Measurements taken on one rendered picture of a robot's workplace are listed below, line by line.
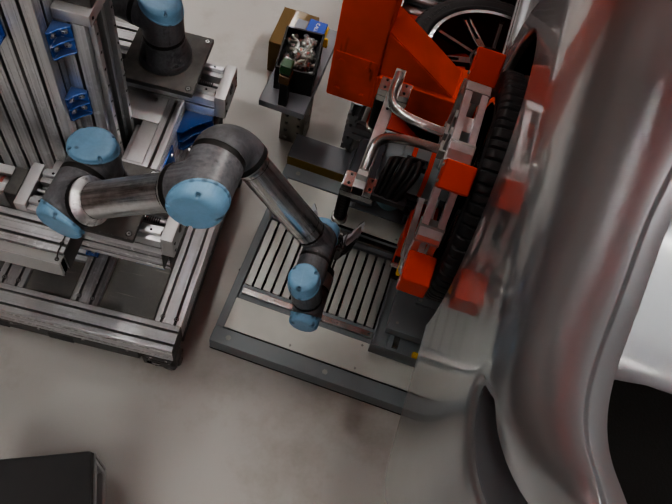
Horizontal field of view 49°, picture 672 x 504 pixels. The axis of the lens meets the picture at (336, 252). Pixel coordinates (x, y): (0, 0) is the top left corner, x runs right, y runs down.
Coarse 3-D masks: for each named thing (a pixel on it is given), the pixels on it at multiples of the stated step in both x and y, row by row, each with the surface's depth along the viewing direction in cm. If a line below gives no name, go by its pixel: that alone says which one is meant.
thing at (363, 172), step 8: (384, 136) 186; (392, 136) 187; (400, 136) 187; (408, 136) 187; (448, 136) 181; (376, 144) 185; (408, 144) 188; (416, 144) 187; (424, 144) 187; (432, 144) 187; (440, 144) 187; (368, 152) 183; (440, 152) 186; (368, 160) 182; (360, 168) 181; (368, 168) 181; (360, 176) 182
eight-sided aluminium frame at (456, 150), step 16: (464, 80) 203; (464, 96) 182; (480, 96) 183; (464, 112) 179; (480, 112) 180; (448, 144) 175; (464, 144) 175; (464, 160) 174; (432, 192) 177; (416, 208) 224; (432, 208) 178; (448, 208) 177; (416, 224) 222; (432, 224) 180; (416, 240) 182; (432, 240) 180; (400, 272) 199
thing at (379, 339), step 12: (384, 300) 260; (384, 312) 259; (384, 324) 257; (372, 336) 257; (384, 336) 255; (396, 336) 252; (372, 348) 254; (384, 348) 250; (396, 348) 250; (408, 348) 254; (396, 360) 256; (408, 360) 253
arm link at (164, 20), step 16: (144, 0) 192; (160, 0) 193; (176, 0) 195; (128, 16) 197; (144, 16) 194; (160, 16) 193; (176, 16) 195; (144, 32) 201; (160, 32) 198; (176, 32) 200
